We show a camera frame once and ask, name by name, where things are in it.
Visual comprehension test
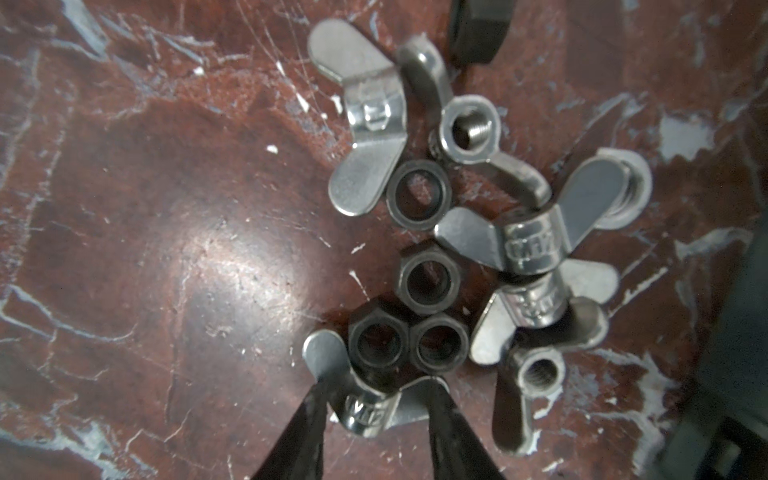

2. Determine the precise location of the black hex nut lower right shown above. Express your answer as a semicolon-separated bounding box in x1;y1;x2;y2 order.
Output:
410;312;469;375

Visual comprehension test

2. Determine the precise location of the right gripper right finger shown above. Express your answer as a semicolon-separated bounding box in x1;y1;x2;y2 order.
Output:
424;380;504;480

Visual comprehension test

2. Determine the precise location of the silver wing nut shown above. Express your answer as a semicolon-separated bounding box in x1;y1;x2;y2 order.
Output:
302;329;449;438
308;18;408;217
434;148;653;276
469;259;620;365
395;35;552;209
492;297;609;456

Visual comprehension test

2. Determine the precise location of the grey plastic organizer box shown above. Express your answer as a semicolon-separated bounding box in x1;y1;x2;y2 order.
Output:
646;218;767;479

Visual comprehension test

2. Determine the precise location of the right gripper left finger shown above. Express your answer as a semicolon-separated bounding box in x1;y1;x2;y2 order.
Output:
252;382;330;480

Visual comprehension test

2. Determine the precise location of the black hex nut upper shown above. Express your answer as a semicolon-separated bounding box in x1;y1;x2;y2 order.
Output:
386;159;453;231

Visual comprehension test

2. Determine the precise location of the black hex nut middle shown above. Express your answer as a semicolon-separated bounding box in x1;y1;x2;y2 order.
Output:
394;242;463;316

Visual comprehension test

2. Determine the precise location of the silver wing nut upright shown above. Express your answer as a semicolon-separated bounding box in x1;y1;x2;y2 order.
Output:
395;35;552;209

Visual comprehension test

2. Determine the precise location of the black hex nut lower left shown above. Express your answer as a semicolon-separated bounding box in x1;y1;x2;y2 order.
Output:
348;298;410;387

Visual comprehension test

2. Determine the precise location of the black hex nut top edge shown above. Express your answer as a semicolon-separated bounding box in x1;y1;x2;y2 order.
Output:
448;0;517;67

